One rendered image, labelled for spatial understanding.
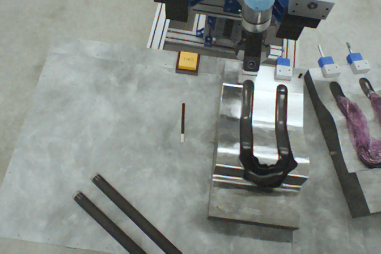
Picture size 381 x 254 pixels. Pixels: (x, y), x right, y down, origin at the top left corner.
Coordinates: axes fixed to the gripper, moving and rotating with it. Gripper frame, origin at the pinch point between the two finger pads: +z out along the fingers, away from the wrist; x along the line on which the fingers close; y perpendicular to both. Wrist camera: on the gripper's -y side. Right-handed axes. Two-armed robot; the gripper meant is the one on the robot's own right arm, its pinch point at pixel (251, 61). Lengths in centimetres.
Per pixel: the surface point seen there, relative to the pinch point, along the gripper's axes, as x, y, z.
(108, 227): 35, -55, -4
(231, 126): 4.4, -21.4, 0.9
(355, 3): -71, 108, 121
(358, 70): -36.3, 5.1, 11.8
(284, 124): -11.8, -18.2, 5.1
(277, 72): -8.6, -1.6, 3.3
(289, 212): -14.3, -44.6, 3.7
